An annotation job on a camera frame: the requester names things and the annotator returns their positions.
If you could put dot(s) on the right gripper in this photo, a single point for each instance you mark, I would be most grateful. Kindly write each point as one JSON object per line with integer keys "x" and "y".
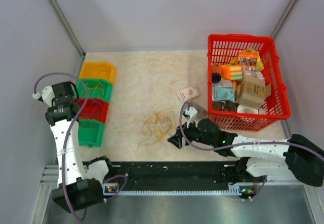
{"x": 177, "y": 139}

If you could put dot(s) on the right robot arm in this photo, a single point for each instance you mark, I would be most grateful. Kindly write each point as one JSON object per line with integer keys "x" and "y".
{"x": 294, "y": 157}

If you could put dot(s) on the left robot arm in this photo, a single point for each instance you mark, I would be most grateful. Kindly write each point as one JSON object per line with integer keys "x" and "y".
{"x": 79, "y": 184}

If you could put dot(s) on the clear plastic packet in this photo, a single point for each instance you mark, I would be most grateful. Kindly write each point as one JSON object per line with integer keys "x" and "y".
{"x": 201, "y": 112}

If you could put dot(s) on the pink tissue packet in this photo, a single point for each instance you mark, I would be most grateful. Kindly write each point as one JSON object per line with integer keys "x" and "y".
{"x": 189, "y": 93}

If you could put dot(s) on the teal tissue pack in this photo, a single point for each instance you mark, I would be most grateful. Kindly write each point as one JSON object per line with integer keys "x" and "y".
{"x": 223, "y": 91}

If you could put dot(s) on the black bottle cap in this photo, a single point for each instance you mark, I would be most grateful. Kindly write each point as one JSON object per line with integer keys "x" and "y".
{"x": 216, "y": 77}

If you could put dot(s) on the red plastic basket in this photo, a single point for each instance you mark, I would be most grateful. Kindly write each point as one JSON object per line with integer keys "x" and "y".
{"x": 222, "y": 48}

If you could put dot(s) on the orange sponge pack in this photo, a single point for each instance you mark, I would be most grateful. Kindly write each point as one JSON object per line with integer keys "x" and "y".
{"x": 231, "y": 72}

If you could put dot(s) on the brown cardboard box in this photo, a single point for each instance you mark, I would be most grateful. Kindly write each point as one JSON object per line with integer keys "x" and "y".
{"x": 253, "y": 92}

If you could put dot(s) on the pink wrapped pack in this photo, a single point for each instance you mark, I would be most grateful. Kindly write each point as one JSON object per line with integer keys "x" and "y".
{"x": 250, "y": 72}

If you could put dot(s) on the orange snack box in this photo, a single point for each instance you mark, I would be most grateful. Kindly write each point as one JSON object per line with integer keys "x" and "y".
{"x": 247, "y": 59}

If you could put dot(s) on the yellow plastic bag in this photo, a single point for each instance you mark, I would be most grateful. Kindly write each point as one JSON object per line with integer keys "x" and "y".
{"x": 259, "y": 66}

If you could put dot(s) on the red storage bin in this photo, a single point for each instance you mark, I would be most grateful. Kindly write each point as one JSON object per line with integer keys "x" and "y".
{"x": 95, "y": 109}

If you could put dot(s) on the lower green storage bin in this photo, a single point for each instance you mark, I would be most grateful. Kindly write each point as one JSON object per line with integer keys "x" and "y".
{"x": 90, "y": 133}

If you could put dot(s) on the green storage bin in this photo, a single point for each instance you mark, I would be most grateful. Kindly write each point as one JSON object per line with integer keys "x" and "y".
{"x": 90, "y": 133}
{"x": 97, "y": 88}

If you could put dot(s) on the upper green storage bin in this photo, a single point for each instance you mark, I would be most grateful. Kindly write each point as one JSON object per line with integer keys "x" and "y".
{"x": 97, "y": 88}

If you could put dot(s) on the yellow storage bin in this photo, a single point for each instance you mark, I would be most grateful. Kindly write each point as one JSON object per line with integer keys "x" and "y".
{"x": 98, "y": 70}

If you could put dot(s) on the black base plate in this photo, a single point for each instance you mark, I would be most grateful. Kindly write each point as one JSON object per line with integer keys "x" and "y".
{"x": 182, "y": 176}

